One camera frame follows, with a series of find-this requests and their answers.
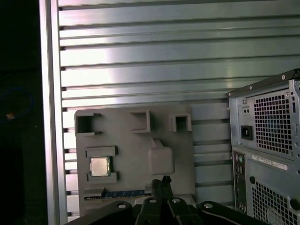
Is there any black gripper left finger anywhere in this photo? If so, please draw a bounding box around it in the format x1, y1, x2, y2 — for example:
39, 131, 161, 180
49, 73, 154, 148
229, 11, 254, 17
67, 179, 167, 225

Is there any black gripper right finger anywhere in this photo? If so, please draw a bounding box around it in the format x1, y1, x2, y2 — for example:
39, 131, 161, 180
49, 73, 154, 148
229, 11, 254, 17
162, 175, 267, 225

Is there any silver CPU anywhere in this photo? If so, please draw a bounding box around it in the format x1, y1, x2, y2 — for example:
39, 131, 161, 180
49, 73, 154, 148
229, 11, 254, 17
90, 156, 114, 177

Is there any RAM stick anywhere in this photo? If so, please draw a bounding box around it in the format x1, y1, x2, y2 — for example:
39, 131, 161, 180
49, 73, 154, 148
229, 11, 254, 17
84, 188, 152, 200

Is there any grey parts rack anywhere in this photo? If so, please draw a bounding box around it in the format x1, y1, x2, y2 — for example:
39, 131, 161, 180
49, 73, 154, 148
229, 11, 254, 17
74, 105, 197, 218

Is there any black PC case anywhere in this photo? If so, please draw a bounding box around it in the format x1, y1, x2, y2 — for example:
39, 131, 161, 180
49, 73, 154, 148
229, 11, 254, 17
226, 67, 300, 225

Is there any grey power supply unit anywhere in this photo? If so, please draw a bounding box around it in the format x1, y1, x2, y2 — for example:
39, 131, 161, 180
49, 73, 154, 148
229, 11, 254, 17
238, 93, 297, 150

